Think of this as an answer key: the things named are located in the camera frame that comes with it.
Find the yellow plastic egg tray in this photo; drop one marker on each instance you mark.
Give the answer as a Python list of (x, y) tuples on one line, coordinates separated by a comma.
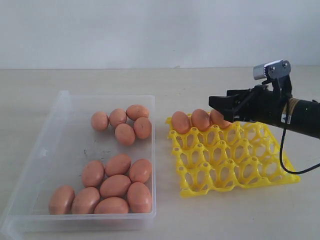
[(244, 155)]

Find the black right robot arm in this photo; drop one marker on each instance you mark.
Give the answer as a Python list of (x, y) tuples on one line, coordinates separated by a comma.
[(300, 116)]

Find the brown egg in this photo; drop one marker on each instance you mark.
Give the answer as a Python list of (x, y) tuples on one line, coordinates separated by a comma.
[(61, 200), (218, 119), (85, 201), (200, 119), (136, 111), (118, 165), (112, 205), (99, 121), (139, 198), (180, 122), (125, 134), (117, 116), (115, 186), (142, 128), (93, 174), (140, 171)]

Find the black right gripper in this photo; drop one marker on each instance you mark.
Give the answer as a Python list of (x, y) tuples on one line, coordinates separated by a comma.
[(257, 104)]

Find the clear plastic container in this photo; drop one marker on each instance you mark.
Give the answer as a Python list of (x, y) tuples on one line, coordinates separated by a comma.
[(64, 146)]

